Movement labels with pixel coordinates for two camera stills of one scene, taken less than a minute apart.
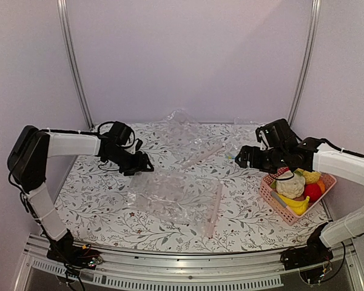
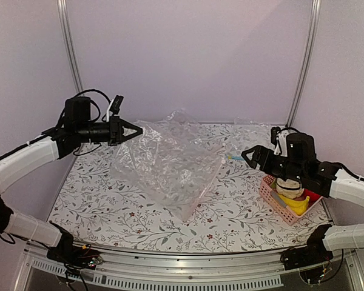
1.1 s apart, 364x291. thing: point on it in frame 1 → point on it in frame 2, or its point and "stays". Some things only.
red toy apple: [313, 191] stays
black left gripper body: [122, 159] → [110, 135]
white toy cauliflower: [293, 187] stays
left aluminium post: [66, 40] stays
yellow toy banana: [299, 208] stays
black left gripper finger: [132, 171] → [138, 128]
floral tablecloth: [197, 199] stays
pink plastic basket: [290, 217] stays
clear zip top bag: [189, 200] → [170, 161]
